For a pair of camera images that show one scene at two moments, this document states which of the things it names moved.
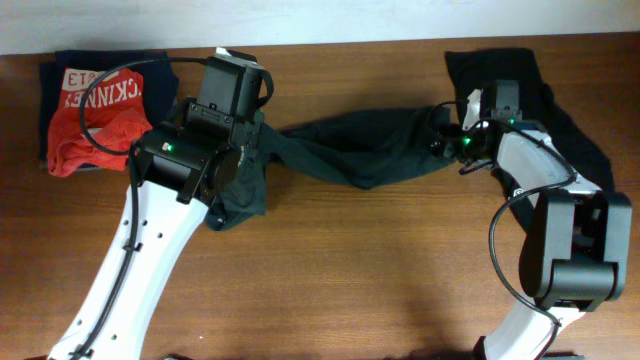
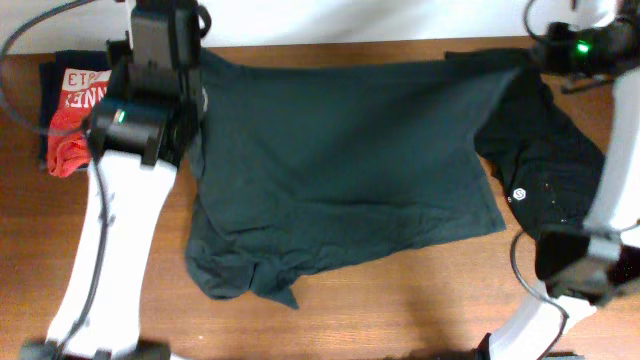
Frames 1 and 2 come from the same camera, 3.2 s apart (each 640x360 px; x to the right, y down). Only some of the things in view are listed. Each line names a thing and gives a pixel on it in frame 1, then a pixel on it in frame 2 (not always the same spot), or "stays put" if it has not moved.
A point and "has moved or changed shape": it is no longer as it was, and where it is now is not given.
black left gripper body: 251,125 -> 121,56
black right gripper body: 462,143 -> 570,53
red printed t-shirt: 102,114 stays put
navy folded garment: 159,83 stays put
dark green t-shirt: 361,147 has moved or changed shape
